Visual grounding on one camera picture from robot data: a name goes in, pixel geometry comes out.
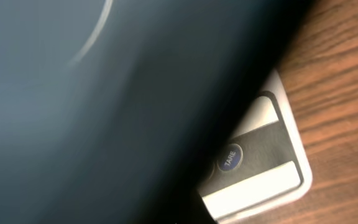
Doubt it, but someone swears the white digital kitchen scale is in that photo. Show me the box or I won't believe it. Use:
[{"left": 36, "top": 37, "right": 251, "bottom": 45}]
[{"left": 198, "top": 71, "right": 313, "bottom": 223}]

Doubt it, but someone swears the blue bowl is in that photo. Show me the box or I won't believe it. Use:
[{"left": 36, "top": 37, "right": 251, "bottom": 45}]
[{"left": 0, "top": 0, "right": 311, "bottom": 223}]

